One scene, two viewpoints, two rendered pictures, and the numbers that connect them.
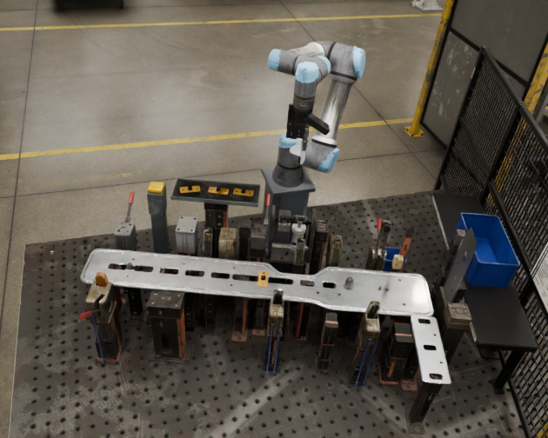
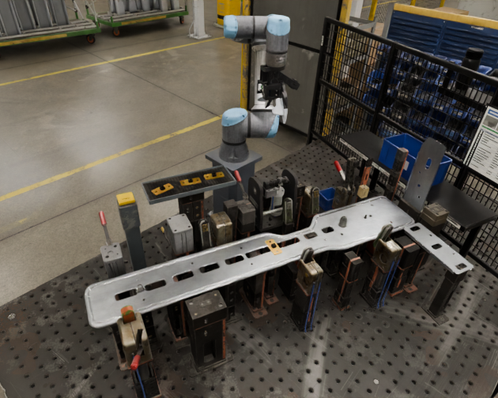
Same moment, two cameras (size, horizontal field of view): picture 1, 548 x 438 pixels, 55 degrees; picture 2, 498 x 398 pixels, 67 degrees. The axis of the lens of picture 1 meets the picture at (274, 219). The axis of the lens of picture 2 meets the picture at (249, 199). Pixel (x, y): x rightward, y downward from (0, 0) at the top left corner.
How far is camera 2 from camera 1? 0.92 m
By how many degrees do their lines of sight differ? 21
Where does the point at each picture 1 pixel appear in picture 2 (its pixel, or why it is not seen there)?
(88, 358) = not seen: outside the picture
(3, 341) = not seen: outside the picture
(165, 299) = (205, 304)
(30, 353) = not seen: outside the picture
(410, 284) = (381, 205)
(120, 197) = (28, 242)
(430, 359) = (445, 255)
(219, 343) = (247, 326)
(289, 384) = (329, 332)
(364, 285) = (352, 219)
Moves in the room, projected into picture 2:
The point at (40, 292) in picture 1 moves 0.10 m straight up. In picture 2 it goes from (21, 366) to (13, 351)
